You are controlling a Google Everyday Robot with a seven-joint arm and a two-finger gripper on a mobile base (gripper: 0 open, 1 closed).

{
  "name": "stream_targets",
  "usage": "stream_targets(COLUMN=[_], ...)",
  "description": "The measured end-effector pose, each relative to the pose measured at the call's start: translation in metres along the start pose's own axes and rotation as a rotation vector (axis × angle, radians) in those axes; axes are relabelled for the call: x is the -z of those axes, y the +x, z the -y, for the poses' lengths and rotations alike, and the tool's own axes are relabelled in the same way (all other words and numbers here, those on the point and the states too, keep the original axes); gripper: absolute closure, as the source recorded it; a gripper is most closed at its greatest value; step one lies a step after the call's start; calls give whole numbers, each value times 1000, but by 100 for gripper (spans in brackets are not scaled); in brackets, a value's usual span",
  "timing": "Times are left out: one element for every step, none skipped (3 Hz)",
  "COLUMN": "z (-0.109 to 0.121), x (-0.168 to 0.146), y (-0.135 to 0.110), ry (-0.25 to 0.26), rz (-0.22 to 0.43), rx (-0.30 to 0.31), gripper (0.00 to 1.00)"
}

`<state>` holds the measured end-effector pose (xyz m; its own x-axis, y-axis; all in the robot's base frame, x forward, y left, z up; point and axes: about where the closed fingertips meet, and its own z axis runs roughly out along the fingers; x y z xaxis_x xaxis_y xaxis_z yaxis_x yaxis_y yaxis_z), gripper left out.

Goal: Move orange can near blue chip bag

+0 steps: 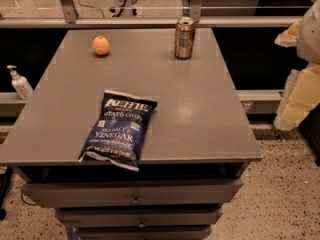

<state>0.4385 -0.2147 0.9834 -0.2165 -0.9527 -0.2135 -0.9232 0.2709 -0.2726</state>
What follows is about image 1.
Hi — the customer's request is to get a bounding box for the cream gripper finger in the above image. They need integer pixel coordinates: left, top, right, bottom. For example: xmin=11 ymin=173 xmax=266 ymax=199
xmin=274 ymin=20 xmax=301 ymax=48
xmin=274 ymin=63 xmax=320 ymax=131

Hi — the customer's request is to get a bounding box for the orange soda can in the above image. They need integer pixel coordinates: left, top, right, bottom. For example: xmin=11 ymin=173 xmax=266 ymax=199
xmin=174 ymin=17 xmax=196 ymax=59

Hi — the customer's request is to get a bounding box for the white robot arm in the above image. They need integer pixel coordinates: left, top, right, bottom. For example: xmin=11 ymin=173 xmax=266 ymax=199
xmin=274 ymin=0 xmax=320 ymax=131

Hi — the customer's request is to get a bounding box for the blue Kettle chip bag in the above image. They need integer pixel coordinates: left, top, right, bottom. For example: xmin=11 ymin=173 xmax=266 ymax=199
xmin=79 ymin=90 xmax=157 ymax=172

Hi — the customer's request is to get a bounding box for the grey drawer cabinet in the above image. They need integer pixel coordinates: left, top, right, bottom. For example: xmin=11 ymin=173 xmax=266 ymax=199
xmin=1 ymin=29 xmax=260 ymax=240

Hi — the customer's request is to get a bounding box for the bottom drawer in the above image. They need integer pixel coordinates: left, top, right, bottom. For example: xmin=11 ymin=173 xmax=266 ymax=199
xmin=77 ymin=226 xmax=211 ymax=240

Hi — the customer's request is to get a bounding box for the orange fruit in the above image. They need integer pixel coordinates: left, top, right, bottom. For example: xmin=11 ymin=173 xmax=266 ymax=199
xmin=92 ymin=36 xmax=110 ymax=56

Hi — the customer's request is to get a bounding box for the top drawer with knob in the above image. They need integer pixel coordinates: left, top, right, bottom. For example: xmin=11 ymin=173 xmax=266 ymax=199
xmin=22 ymin=179 xmax=242 ymax=208

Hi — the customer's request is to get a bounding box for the drawer with knob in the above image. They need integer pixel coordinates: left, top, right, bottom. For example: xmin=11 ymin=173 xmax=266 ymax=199
xmin=56 ymin=206 xmax=222 ymax=227
xmin=22 ymin=179 xmax=242 ymax=208

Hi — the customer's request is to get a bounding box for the middle drawer with knob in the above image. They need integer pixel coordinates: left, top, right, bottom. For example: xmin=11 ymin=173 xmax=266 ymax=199
xmin=56 ymin=206 xmax=222 ymax=227

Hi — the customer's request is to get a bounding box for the white pump soap bottle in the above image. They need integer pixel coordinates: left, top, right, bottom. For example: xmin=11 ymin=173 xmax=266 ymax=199
xmin=7 ymin=65 xmax=33 ymax=100

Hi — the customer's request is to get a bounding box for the black cable on floor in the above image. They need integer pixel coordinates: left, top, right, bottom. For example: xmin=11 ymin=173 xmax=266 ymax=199
xmin=70 ymin=0 xmax=106 ymax=18

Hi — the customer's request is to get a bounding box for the metal rail frame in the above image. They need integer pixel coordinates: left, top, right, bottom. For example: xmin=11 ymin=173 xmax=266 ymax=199
xmin=0 ymin=0 xmax=316 ymax=28

